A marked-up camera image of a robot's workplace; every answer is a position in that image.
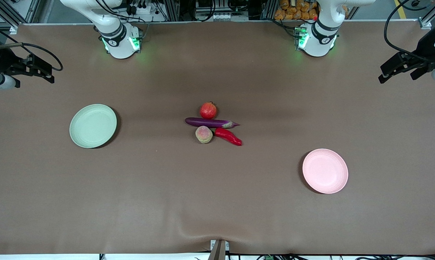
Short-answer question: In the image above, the grey metal table bracket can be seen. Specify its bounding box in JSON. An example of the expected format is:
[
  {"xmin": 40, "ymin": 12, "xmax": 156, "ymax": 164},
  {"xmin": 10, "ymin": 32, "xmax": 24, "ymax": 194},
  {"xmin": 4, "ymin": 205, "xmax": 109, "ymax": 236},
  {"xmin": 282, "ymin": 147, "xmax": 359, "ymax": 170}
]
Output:
[{"xmin": 210, "ymin": 239, "xmax": 230, "ymax": 260}]

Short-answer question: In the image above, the pale green plate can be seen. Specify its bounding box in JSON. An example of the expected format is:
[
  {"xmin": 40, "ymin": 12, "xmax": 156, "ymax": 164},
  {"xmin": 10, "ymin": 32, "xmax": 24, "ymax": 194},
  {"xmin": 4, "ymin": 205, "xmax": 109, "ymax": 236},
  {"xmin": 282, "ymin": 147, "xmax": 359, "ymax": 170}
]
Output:
[{"xmin": 69, "ymin": 104, "xmax": 117, "ymax": 149}]

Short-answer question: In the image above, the white power strip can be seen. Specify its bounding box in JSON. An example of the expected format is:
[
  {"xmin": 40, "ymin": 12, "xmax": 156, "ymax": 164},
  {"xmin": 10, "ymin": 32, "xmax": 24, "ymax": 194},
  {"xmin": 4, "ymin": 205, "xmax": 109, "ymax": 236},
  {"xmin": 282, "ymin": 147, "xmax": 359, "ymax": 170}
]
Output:
[{"xmin": 125, "ymin": 3, "xmax": 153, "ymax": 15}]

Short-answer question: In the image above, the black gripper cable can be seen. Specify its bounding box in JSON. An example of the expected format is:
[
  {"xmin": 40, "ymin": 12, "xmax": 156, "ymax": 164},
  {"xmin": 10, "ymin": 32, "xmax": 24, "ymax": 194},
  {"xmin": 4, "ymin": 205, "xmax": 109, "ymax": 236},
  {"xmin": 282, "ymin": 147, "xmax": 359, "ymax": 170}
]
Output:
[
  {"xmin": 0, "ymin": 42, "xmax": 64, "ymax": 72},
  {"xmin": 384, "ymin": 0, "xmax": 426, "ymax": 64}
]

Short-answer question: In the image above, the aluminium frame post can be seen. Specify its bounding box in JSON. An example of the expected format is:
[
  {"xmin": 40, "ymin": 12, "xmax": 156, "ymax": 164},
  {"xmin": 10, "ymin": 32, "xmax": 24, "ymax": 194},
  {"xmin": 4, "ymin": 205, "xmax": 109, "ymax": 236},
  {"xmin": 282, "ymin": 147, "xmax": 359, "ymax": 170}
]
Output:
[
  {"xmin": 418, "ymin": 0, "xmax": 435, "ymax": 29},
  {"xmin": 0, "ymin": 0, "xmax": 41, "ymax": 34}
]

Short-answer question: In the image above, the brown table cloth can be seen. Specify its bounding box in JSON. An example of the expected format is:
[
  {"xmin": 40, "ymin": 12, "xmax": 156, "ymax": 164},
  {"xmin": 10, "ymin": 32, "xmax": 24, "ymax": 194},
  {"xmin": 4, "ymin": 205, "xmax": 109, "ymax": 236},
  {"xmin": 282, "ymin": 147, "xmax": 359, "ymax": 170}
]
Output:
[{"xmin": 0, "ymin": 20, "xmax": 435, "ymax": 255}]

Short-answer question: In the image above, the pink plate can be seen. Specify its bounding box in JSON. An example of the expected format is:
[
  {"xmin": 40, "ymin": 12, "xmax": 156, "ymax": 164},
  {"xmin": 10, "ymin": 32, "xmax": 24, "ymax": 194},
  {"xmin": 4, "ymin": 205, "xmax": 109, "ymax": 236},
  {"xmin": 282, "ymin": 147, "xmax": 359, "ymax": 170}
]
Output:
[{"xmin": 302, "ymin": 148, "xmax": 349, "ymax": 194}]

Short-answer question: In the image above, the pink yellow peach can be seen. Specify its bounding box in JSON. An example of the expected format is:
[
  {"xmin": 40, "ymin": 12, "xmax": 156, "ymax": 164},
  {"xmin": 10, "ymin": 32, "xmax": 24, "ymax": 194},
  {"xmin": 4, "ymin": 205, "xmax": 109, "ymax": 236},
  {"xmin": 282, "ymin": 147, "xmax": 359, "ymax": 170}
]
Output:
[{"xmin": 195, "ymin": 126, "xmax": 214, "ymax": 144}]

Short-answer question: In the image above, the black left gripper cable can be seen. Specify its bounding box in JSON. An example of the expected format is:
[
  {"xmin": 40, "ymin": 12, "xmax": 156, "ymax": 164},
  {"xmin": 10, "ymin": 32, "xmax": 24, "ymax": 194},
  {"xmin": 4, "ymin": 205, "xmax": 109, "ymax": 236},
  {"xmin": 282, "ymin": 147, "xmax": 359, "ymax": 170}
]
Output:
[{"xmin": 384, "ymin": 0, "xmax": 426, "ymax": 64}]

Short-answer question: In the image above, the red pomegranate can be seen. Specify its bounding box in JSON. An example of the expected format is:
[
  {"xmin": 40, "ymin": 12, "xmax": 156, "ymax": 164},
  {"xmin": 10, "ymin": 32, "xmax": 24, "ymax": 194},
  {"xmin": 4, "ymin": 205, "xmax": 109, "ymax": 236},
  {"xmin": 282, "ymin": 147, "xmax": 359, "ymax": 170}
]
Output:
[{"xmin": 200, "ymin": 102, "xmax": 217, "ymax": 120}]

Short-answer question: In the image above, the white terminal block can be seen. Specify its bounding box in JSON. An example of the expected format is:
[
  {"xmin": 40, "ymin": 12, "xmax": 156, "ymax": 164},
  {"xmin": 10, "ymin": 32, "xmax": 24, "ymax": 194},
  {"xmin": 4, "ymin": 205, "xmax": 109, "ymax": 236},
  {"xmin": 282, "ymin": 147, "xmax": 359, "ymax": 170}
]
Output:
[{"xmin": 212, "ymin": 13, "xmax": 249, "ymax": 21}]

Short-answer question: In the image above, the bag of orange fruit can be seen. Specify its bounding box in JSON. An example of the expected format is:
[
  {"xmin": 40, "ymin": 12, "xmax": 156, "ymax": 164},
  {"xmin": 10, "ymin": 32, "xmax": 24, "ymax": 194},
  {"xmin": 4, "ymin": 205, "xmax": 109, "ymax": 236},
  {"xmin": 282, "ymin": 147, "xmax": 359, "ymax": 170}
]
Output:
[{"xmin": 274, "ymin": 0, "xmax": 318, "ymax": 21}]

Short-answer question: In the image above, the purple eggplant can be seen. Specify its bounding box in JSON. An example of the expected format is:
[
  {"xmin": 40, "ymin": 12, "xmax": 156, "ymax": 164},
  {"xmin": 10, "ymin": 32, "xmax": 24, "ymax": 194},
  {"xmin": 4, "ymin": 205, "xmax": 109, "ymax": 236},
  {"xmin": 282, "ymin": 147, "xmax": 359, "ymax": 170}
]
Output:
[{"xmin": 185, "ymin": 117, "xmax": 240, "ymax": 129}]

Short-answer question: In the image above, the red chili pepper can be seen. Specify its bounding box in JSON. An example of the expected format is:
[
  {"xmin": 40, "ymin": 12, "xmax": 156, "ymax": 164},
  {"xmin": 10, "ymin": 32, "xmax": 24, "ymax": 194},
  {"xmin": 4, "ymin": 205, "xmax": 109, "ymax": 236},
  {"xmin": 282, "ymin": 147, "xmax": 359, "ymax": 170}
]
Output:
[{"xmin": 214, "ymin": 127, "xmax": 242, "ymax": 146}]

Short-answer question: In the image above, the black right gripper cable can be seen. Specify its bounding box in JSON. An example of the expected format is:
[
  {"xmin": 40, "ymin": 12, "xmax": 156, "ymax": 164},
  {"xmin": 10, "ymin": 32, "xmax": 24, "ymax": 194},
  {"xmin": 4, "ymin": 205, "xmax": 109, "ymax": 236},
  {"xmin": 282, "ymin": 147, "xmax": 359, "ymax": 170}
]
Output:
[{"xmin": 0, "ymin": 42, "xmax": 64, "ymax": 72}]

